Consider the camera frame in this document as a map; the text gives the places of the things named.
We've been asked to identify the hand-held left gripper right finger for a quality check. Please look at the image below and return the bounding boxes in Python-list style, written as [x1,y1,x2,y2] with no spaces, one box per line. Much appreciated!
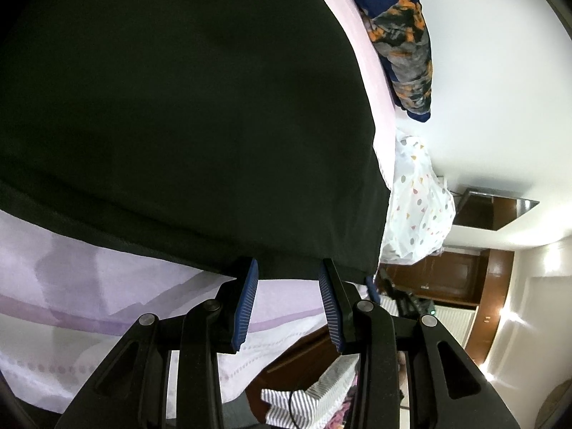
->
[318,258,521,429]

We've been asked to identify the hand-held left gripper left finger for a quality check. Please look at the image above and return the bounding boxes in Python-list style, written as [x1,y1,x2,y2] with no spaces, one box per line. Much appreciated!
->
[54,257,260,429]

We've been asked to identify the black pants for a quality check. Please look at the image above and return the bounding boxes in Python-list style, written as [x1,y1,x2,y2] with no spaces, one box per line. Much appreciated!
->
[0,0,393,283]

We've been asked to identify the white radiator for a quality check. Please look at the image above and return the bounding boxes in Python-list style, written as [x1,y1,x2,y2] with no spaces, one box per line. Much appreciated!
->
[380,297,475,350]

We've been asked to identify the brown wooden furniture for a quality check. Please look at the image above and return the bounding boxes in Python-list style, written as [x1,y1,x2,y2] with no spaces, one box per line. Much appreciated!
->
[243,319,360,423]

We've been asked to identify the brown wooden door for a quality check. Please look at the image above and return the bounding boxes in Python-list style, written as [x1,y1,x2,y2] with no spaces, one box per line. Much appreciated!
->
[375,249,516,367]

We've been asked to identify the grey striped cloth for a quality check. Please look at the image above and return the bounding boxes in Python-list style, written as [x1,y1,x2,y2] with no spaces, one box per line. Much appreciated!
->
[260,352,359,425]

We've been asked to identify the white polka dot cloth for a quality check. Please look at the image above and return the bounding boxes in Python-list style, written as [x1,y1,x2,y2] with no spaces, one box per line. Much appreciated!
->
[379,130,457,265]

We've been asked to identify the lilac and white bed cover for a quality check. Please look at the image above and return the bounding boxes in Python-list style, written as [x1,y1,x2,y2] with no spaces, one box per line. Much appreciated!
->
[0,208,371,416]

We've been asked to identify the pink bed sheet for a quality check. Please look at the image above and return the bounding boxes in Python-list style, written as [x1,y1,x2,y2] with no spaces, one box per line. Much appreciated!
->
[292,0,398,188]

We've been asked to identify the navy orange floral pillow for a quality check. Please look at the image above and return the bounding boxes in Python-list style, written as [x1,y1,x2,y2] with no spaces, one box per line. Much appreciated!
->
[335,0,434,122]

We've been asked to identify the black cable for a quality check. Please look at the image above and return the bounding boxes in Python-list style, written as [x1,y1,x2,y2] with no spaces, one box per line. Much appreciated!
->
[287,389,316,429]

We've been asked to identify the dark wooden wall cabinet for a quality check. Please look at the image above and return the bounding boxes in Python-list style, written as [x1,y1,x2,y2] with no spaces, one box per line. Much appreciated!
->
[452,187,541,232]

